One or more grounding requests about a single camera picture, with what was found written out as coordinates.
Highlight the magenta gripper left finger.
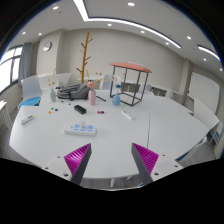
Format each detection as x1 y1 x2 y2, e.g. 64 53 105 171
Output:
64 144 92 185

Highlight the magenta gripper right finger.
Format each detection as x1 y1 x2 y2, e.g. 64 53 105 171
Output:
131 143 159 185

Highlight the black rectangular box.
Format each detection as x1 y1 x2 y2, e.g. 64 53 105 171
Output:
74 105 86 114

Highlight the white remote control centre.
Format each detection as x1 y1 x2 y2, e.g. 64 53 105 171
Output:
121 110 134 120

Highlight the white remote control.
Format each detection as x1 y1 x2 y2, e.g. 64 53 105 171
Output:
20 115 35 125
121 110 134 120

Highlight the white remote control left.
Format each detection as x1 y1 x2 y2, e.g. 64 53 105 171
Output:
20 115 35 125

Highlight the blue vase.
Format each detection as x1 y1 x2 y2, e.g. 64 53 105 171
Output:
112 94 120 106

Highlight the pink vase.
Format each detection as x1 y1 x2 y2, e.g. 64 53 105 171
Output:
88 90 96 105

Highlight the grey backpack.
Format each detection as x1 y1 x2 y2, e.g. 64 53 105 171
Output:
57 84 90 101

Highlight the white chair blue seat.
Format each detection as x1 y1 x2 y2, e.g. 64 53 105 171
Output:
18 76 41 108

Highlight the wooden coat tree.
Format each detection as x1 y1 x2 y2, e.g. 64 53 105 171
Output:
76 31 93 83

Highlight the whiteboard on right wall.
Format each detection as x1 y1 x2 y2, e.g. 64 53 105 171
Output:
188 72 220 112

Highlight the black frame orange-top stand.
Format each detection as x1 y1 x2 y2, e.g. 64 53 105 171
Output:
111 62 151 107

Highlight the round wall clock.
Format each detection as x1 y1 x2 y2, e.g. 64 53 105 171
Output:
43 42 52 52

